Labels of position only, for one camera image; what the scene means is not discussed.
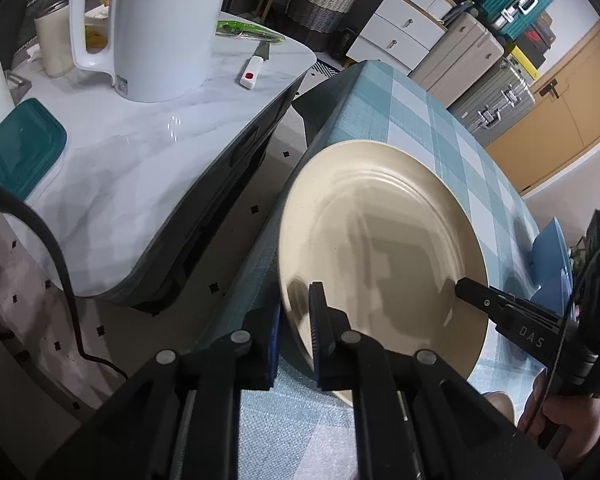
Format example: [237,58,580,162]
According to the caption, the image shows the woven laundry basket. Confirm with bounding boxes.
[286,0,358,46]

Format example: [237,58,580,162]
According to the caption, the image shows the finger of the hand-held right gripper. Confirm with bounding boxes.
[453,277,567,367]

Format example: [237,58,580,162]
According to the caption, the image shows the wooden door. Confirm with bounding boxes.
[485,20,600,196]

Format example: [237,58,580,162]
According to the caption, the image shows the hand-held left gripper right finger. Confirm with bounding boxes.
[307,282,566,480]

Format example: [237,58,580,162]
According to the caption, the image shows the beige suitcase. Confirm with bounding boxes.
[410,10,505,106]

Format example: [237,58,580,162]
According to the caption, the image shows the beige round plate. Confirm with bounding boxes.
[277,140,490,408]

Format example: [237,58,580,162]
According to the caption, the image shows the blue bowl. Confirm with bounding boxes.
[527,217,579,306]

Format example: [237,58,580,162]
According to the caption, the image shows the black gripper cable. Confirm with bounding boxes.
[525,244,600,436]

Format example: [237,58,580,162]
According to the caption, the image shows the teal lid food container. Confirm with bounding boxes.
[0,99,68,201]

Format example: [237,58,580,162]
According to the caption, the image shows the green packet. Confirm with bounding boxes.
[216,19,287,43]

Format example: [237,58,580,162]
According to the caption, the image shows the patterned floor mat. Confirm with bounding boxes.
[305,57,342,82]

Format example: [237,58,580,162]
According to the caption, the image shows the glass jar with cream contents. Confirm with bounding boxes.
[34,7,76,78]

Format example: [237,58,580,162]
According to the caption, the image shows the silver suitcase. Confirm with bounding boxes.
[447,57,536,148]

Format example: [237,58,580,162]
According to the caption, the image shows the white handle knife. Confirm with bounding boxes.
[240,42,272,92]

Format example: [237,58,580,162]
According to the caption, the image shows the black shoebox with red print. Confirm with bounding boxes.
[520,22,556,56]

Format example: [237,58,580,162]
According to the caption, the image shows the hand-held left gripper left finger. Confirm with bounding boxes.
[35,305,281,480]

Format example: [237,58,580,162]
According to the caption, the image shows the white vanity desk with drawers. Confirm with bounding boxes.
[325,0,456,73]

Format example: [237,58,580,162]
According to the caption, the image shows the marble top side table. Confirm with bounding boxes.
[0,10,317,316]

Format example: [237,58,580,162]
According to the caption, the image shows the person's right hand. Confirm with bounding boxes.
[517,379,600,437]

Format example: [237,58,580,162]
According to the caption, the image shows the white electric kettle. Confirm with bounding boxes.
[69,0,236,104]

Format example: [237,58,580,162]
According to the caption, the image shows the black power cable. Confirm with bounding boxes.
[0,180,128,381]

